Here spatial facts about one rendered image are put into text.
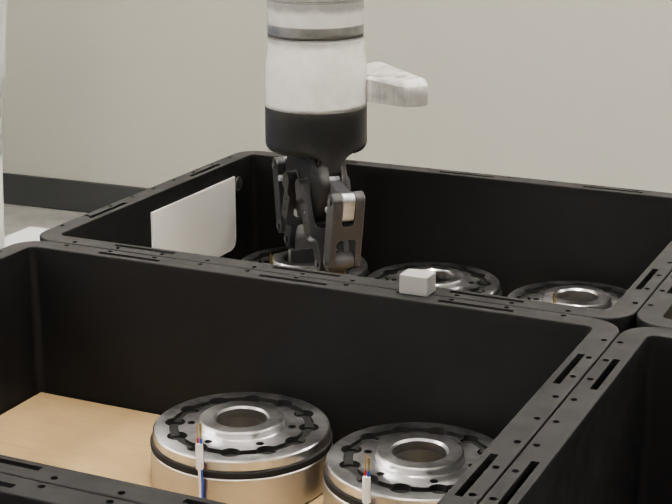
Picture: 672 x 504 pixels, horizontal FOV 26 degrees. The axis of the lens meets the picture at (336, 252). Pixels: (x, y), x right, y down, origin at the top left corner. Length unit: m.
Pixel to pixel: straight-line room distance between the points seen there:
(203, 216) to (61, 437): 0.29
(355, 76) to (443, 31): 3.05
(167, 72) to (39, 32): 0.46
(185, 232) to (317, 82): 0.17
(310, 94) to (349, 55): 0.04
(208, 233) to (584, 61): 2.91
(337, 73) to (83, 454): 0.33
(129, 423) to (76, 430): 0.03
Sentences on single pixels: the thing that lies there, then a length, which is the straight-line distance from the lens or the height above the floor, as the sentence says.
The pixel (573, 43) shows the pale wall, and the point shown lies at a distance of 3.99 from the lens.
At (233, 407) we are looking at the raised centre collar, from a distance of 0.85.
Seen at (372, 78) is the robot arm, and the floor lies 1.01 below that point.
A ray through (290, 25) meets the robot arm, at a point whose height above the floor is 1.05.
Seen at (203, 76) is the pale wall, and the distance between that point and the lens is 4.41.
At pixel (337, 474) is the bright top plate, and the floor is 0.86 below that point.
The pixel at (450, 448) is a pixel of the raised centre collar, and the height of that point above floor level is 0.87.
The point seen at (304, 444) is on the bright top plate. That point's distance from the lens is 0.81.
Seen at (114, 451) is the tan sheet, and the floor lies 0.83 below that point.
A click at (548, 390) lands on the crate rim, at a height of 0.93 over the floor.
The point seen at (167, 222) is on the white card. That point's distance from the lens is 1.09.
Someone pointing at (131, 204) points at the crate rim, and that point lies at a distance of 1.05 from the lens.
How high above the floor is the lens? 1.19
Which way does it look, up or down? 16 degrees down
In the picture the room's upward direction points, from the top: straight up
